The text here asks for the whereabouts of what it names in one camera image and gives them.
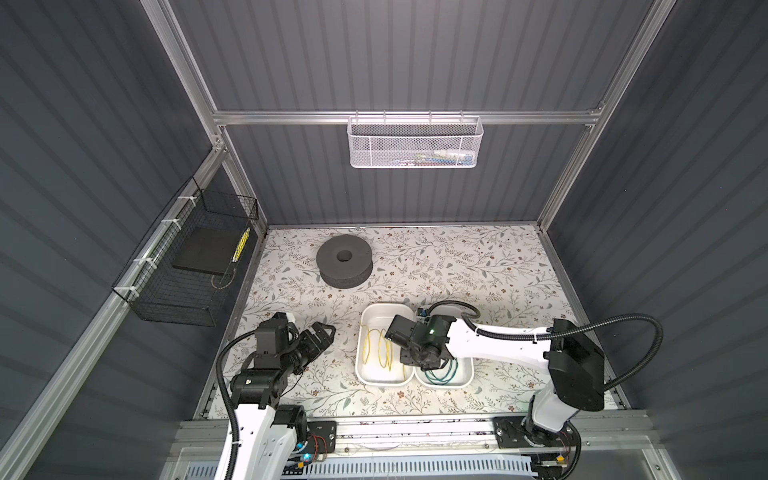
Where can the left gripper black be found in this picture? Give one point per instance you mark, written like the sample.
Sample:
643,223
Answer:
313,347

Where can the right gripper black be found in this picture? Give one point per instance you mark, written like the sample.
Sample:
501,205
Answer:
405,360

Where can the white tray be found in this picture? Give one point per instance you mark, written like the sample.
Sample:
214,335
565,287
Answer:
377,361
456,374

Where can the grey perforated cable spool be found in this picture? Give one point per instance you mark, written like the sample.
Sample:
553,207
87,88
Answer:
345,261

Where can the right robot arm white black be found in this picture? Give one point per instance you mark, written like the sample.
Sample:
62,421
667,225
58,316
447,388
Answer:
575,365

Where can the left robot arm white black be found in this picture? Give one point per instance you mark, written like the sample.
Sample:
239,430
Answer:
264,437

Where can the black flat pad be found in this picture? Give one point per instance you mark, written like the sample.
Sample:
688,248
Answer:
206,251

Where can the items in white basket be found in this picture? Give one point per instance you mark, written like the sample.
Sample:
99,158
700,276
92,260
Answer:
450,157

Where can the black wire basket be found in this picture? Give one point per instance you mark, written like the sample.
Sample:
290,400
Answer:
158,292

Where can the white wire mesh basket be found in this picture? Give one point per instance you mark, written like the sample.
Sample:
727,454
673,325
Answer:
376,142

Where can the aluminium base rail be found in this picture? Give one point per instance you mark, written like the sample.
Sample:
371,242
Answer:
616,444

